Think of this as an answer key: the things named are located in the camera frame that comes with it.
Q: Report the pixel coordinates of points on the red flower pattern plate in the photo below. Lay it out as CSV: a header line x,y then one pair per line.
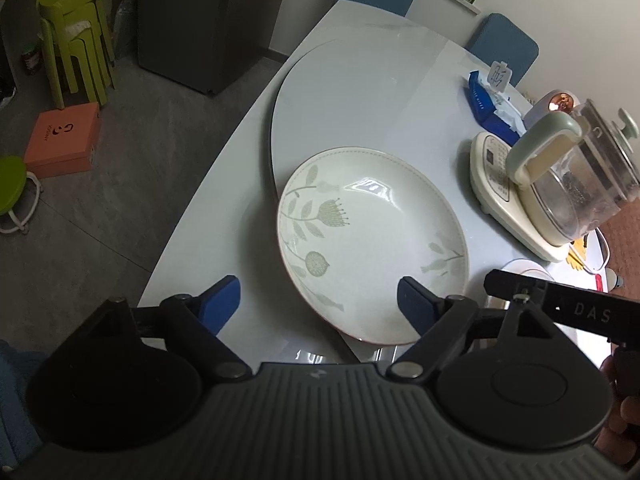
x,y
528,268

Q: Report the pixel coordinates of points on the blue tissue pack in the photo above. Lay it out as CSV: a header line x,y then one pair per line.
x,y
491,106

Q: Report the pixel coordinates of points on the dark refrigerator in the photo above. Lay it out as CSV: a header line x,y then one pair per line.
x,y
203,44

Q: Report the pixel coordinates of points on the person right hand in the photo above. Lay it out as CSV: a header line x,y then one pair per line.
x,y
615,439

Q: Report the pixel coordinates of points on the yellow sunflower coaster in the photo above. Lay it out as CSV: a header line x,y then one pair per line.
x,y
577,255

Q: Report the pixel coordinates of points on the green stacked stools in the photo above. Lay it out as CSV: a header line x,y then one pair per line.
x,y
76,46

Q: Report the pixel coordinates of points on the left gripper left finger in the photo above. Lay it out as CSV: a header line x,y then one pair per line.
x,y
191,325

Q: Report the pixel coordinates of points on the white round appliance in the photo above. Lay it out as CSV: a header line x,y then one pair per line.
x,y
554,101

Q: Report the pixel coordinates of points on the orange box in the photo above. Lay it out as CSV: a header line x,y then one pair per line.
x,y
64,141

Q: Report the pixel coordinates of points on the cream kettle base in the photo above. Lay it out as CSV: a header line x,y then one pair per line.
x,y
498,196

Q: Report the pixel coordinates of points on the green round stool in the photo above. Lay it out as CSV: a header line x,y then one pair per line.
x,y
14,176

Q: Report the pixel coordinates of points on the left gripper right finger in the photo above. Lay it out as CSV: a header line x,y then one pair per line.
x,y
441,323

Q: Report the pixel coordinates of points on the blue chair right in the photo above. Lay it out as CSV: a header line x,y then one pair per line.
x,y
497,38

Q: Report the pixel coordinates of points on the glass electric kettle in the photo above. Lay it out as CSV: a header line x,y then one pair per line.
x,y
575,171

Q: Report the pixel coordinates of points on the round lazy susan turntable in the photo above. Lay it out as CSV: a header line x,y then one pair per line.
x,y
400,91

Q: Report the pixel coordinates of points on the green leaf pattern plate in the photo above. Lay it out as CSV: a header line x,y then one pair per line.
x,y
351,223

